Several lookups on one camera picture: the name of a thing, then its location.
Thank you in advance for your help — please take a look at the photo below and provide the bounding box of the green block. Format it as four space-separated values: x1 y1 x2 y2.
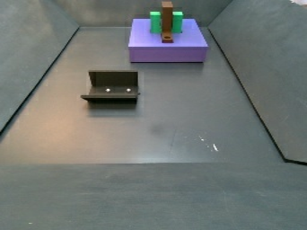
149 11 182 33

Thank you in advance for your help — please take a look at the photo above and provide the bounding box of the black peg holder bracket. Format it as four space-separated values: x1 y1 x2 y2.
80 70 138 102

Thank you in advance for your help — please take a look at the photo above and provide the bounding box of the brown L-shaped block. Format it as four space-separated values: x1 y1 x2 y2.
161 1 172 43

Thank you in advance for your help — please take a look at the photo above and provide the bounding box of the purple board base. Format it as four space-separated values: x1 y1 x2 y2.
128 19 208 63

